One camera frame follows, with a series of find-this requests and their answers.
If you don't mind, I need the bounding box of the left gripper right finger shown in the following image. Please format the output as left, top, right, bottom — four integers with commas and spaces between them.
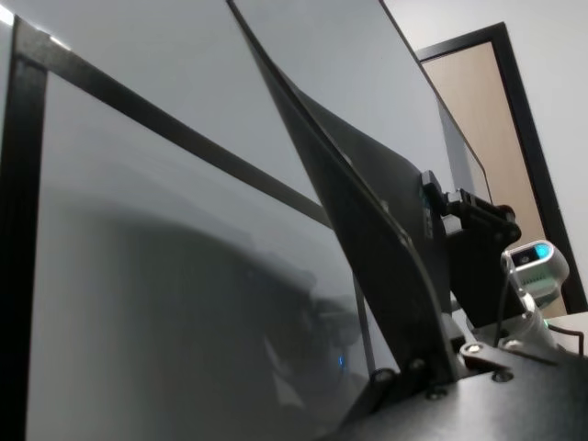
451, 318, 510, 377

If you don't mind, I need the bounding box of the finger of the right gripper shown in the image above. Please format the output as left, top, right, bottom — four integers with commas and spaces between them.
419, 168, 466, 221

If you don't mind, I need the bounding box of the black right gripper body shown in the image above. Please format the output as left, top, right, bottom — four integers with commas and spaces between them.
443, 187, 524, 329

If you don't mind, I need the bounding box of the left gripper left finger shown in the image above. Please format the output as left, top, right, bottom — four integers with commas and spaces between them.
398, 356, 438, 400

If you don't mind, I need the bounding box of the black robot print poster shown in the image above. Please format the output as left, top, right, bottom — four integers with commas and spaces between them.
226, 0, 460, 385

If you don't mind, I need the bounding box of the brown wooden door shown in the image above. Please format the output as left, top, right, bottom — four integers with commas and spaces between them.
420, 40, 573, 318

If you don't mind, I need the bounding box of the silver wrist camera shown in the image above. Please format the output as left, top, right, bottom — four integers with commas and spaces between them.
499, 239, 571, 309

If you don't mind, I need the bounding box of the black table frame post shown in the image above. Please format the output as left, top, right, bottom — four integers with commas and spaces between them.
352, 292, 386, 374

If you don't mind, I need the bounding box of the black cable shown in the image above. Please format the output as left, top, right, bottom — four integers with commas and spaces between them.
548, 321, 588, 357

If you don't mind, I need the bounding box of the brown door with black frame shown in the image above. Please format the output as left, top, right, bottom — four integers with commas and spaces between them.
414, 20, 588, 302

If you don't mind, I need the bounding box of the black metal frame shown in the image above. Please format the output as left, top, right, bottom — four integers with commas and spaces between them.
12, 15, 334, 229

